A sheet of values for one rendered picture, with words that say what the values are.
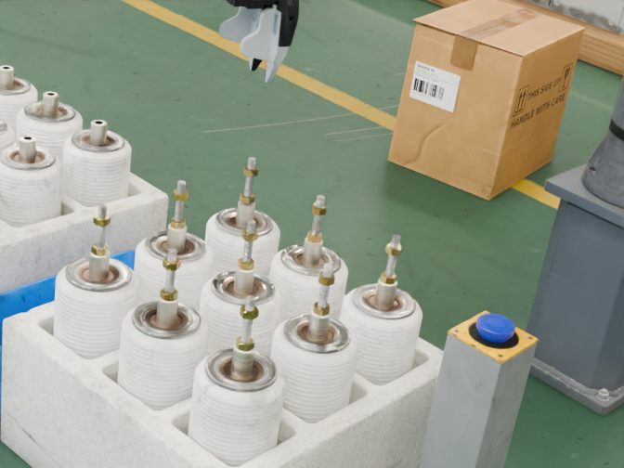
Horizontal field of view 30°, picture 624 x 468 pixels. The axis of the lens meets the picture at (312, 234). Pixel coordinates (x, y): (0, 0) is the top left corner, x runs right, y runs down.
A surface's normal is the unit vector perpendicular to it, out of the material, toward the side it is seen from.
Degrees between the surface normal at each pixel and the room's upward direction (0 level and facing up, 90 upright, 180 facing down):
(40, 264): 90
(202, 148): 0
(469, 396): 90
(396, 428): 90
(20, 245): 90
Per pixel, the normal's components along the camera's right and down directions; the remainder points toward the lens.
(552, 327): -0.69, 0.25
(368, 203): 0.14, -0.88
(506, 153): 0.81, 0.36
